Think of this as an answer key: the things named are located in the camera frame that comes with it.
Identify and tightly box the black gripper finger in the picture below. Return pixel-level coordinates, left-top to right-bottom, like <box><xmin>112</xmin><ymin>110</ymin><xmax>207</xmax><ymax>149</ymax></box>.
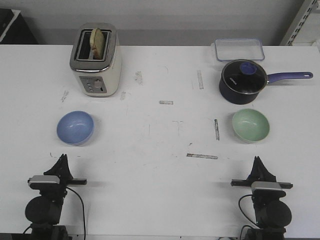
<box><xmin>250</xmin><ymin>156</ymin><xmax>260</xmax><ymax>178</ymax></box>
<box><xmin>64</xmin><ymin>154</ymin><xmax>73</xmax><ymax>179</ymax></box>
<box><xmin>258</xmin><ymin>158</ymin><xmax>276</xmax><ymax>181</ymax></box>
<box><xmin>48</xmin><ymin>154</ymin><xmax>66</xmax><ymax>175</ymax></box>

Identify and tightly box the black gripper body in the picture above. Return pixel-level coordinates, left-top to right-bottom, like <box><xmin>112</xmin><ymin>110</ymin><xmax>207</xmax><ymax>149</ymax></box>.
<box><xmin>39</xmin><ymin>170</ymin><xmax>87</xmax><ymax>198</ymax></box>
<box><xmin>230</xmin><ymin>175</ymin><xmax>293</xmax><ymax>190</ymax></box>

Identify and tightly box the blue bowl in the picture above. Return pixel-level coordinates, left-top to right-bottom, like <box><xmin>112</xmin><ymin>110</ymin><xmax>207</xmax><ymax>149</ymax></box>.
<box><xmin>56</xmin><ymin>110</ymin><xmax>95</xmax><ymax>146</ymax></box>

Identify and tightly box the green bowl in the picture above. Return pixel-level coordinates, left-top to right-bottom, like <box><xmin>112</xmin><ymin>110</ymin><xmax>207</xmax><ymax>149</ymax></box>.
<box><xmin>232</xmin><ymin>108</ymin><xmax>270</xmax><ymax>143</ymax></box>

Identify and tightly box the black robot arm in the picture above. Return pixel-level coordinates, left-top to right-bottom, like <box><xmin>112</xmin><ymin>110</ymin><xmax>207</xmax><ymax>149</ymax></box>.
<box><xmin>230</xmin><ymin>156</ymin><xmax>293</xmax><ymax>240</ymax></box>
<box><xmin>24</xmin><ymin>154</ymin><xmax>87</xmax><ymax>240</ymax></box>

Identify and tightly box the dark blue saucepan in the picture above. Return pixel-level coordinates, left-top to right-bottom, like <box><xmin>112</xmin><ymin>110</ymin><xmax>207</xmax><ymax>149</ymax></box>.
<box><xmin>219</xmin><ymin>59</ymin><xmax>313</xmax><ymax>105</ymax></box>

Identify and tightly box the cream and chrome toaster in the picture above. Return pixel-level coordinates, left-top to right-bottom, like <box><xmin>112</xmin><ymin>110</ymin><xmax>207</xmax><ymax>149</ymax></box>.
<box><xmin>69</xmin><ymin>22</ymin><xmax>122</xmax><ymax>97</ymax></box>

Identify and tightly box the glass pot lid blue knob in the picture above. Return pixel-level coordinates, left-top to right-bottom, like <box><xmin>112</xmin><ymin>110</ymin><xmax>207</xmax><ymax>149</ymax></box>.
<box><xmin>222</xmin><ymin>59</ymin><xmax>267</xmax><ymax>95</ymax></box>

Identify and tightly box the clear plastic food container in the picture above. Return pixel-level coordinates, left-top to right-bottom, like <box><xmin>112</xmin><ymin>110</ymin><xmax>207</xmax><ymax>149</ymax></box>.
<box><xmin>211</xmin><ymin>38</ymin><xmax>265</xmax><ymax>62</ymax></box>

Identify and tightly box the slice of toast bread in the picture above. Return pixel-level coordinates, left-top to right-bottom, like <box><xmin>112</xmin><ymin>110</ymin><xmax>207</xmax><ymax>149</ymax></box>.
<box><xmin>89</xmin><ymin>28</ymin><xmax>106</xmax><ymax>60</ymax></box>

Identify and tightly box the black box in corner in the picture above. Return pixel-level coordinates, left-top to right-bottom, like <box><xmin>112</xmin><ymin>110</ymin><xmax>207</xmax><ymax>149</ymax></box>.
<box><xmin>0</xmin><ymin>8</ymin><xmax>38</xmax><ymax>45</ymax></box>

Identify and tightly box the grey metal shelf upright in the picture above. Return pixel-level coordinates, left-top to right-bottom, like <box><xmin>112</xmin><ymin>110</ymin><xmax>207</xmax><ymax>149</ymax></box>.
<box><xmin>279</xmin><ymin>0</ymin><xmax>320</xmax><ymax>46</ymax></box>

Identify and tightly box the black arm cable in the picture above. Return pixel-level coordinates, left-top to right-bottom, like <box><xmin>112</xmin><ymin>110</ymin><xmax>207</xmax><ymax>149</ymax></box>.
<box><xmin>63</xmin><ymin>186</ymin><xmax>87</xmax><ymax>238</ymax></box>
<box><xmin>237</xmin><ymin>194</ymin><xmax>258</xmax><ymax>238</ymax></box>

